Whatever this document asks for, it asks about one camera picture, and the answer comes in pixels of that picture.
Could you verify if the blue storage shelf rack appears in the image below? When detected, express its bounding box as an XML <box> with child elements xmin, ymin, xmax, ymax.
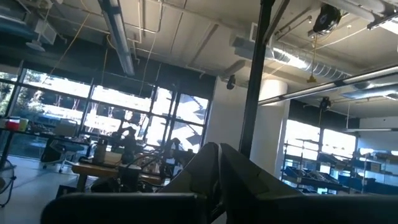
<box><xmin>281</xmin><ymin>138</ymin><xmax>398</xmax><ymax>195</ymax></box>

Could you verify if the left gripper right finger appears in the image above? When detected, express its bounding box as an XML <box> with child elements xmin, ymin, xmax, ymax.
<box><xmin>219</xmin><ymin>142</ymin><xmax>398</xmax><ymax>224</ymax></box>

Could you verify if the ceiling air unit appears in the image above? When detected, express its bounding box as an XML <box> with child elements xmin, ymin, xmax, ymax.
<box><xmin>0</xmin><ymin>0</ymin><xmax>58</xmax><ymax>52</ymax></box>

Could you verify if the wooden work table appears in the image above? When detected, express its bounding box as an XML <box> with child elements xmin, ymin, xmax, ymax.
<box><xmin>71</xmin><ymin>161</ymin><xmax>163</xmax><ymax>192</ymax></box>

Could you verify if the bright window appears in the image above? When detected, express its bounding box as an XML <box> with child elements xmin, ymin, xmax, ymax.
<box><xmin>284</xmin><ymin>119</ymin><xmax>357</xmax><ymax>161</ymax></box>

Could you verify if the silver ventilation duct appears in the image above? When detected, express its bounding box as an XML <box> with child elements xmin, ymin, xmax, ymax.
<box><xmin>229</xmin><ymin>33</ymin><xmax>353</xmax><ymax>82</ymax></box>

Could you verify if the white round column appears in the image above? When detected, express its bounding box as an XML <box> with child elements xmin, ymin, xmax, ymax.
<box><xmin>250</xmin><ymin>79</ymin><xmax>290</xmax><ymax>179</ymax></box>

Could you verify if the black ceiling cable reel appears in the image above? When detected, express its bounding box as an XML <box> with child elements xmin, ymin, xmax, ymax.
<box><xmin>319</xmin><ymin>96</ymin><xmax>331</xmax><ymax>112</ymax></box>
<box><xmin>312</xmin><ymin>3</ymin><xmax>343</xmax><ymax>34</ymax></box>
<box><xmin>226</xmin><ymin>74</ymin><xmax>237</xmax><ymax>91</ymax></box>

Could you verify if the ceiling tube lamp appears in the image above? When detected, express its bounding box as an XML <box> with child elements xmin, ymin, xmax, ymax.
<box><xmin>97</xmin><ymin>0</ymin><xmax>136</xmax><ymax>77</ymax></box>

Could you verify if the black floor fan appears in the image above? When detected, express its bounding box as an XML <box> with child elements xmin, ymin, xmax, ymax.
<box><xmin>0</xmin><ymin>161</ymin><xmax>17</xmax><ymax>208</ymax></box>

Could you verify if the yellow hanging plug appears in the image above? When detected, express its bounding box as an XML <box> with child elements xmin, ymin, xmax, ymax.
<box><xmin>307</xmin><ymin>34</ymin><xmax>318</xmax><ymax>84</ymax></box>

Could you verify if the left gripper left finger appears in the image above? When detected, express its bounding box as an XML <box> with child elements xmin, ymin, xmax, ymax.
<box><xmin>40</xmin><ymin>142</ymin><xmax>225</xmax><ymax>224</ymax></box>

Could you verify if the large window wall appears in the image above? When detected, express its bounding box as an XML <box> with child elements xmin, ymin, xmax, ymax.
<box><xmin>0</xmin><ymin>68</ymin><xmax>216</xmax><ymax>158</ymax></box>

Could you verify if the grey office chair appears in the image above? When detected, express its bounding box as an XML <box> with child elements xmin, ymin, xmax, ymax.
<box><xmin>40</xmin><ymin>119</ymin><xmax>91</xmax><ymax>174</ymax></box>

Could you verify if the ceiling light panel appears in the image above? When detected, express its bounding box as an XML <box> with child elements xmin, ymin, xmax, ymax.
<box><xmin>366</xmin><ymin>12</ymin><xmax>398</xmax><ymax>35</ymax></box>

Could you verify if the grey bottle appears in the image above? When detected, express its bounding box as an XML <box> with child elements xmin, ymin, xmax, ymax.
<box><xmin>93</xmin><ymin>138</ymin><xmax>108</xmax><ymax>164</ymax></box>

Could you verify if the red container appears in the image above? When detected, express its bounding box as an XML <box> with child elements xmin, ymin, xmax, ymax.
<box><xmin>5</xmin><ymin>117</ymin><xmax>21</xmax><ymax>132</ymax></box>

